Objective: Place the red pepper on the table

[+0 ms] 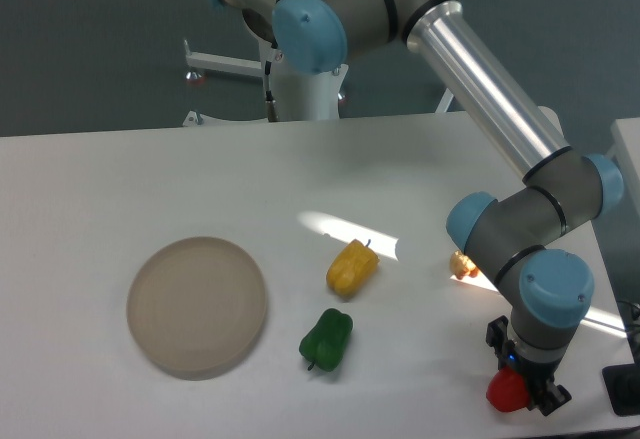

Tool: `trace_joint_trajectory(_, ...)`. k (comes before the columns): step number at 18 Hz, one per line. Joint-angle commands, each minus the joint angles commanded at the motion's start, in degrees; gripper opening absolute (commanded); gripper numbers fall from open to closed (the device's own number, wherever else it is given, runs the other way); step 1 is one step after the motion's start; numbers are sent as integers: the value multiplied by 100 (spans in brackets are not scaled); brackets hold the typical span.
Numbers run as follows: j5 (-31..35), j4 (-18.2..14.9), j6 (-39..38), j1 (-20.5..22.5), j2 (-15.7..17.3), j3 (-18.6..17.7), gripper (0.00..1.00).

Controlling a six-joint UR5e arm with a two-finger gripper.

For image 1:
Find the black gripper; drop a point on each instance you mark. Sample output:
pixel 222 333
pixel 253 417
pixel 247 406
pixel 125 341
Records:
pixel 537 366

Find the red bell pepper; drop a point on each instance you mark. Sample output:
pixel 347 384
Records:
pixel 507 391

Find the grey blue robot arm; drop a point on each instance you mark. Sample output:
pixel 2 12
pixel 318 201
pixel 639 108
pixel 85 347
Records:
pixel 307 45

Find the yellow bell pepper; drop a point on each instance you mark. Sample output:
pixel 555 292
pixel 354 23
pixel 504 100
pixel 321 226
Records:
pixel 351 269

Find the green bell pepper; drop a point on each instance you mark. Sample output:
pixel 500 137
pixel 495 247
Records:
pixel 324 346

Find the orange toy vegetable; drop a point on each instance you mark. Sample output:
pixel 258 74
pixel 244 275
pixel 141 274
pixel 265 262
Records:
pixel 462 266

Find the beige round plate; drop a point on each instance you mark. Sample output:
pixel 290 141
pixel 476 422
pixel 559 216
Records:
pixel 197 307

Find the black device with cable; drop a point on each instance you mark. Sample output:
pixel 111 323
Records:
pixel 622 381

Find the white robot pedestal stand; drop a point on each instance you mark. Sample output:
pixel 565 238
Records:
pixel 287 95

